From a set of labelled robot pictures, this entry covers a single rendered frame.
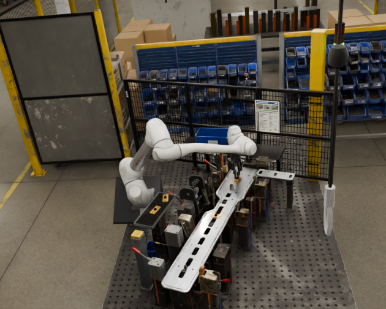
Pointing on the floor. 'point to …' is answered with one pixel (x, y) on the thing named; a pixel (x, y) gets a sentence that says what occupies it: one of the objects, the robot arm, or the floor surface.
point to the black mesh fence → (235, 118)
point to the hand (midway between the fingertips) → (236, 174)
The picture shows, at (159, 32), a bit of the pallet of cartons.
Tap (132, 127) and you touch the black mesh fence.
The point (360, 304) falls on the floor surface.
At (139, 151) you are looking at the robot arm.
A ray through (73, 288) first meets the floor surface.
